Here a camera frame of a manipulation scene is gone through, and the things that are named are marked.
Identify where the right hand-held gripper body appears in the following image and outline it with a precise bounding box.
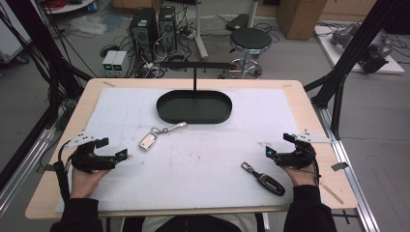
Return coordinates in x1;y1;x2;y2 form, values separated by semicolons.
276;129;333;171

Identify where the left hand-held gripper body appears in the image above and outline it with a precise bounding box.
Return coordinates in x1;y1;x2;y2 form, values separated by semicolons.
64;130;117;173

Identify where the silver car key with keychain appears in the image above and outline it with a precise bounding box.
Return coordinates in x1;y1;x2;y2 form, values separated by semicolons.
138;121;189;152

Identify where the black car key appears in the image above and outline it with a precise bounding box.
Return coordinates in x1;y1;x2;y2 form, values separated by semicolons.
240;161;287;197

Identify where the black key rack with oval tray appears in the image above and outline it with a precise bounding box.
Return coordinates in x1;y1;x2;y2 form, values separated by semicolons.
156;61;233;126

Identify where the person's right hand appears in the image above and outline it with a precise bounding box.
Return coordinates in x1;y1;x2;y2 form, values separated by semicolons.
283;165;319;188

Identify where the person's left hand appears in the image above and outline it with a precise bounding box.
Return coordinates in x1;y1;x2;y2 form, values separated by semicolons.
70;167;111;199

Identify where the thin wooden stick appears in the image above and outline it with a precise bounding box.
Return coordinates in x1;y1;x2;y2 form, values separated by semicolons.
319;182;345;206

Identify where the white table mat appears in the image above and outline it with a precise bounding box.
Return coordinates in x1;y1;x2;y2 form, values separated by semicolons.
54;87;325;214

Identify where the white power supply unit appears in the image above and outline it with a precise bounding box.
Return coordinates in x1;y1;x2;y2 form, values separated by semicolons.
102;49;118;78
111;50;129;78

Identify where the white floor board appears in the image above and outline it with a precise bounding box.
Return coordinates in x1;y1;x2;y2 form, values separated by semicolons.
313;24;406;75

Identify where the person's torso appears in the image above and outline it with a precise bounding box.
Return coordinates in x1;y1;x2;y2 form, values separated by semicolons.
122;214;259;232

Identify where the black round stool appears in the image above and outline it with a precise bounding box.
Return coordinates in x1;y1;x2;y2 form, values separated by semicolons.
219;26;274;80

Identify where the grey device on board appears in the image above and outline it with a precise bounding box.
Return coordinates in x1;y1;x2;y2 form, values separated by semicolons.
331;22;360;46

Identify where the large black computer tower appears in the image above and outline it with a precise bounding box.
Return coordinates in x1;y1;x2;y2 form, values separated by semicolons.
129;7;160;64

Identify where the black device on board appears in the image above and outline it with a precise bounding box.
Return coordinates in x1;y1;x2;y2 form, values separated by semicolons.
360;31;394;74

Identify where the clear plastic bag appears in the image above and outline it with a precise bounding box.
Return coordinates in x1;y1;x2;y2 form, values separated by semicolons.
69;14;108;36

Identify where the brown cardboard box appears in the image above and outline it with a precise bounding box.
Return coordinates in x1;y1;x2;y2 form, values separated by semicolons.
276;0;329;42

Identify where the flat black case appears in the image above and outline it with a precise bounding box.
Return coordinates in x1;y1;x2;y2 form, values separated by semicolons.
224;13;250;32

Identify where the slim black computer tower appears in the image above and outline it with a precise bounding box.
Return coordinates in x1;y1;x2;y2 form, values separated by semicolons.
158;5;178;53

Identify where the white desk leg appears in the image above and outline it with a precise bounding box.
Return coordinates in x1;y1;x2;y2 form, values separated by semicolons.
192;0;210;61

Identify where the white round table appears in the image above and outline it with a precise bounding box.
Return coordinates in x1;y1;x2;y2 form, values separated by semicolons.
41;0;97;15

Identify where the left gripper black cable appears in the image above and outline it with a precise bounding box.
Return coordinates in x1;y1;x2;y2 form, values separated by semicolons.
52;139;73;202

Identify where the aluminium rail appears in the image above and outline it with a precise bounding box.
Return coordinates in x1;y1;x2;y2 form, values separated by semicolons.
0;127;58;218
312;103;382;232

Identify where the black metal frame post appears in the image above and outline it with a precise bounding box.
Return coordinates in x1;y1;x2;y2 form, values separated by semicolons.
0;0;95;130
303;0;410;140

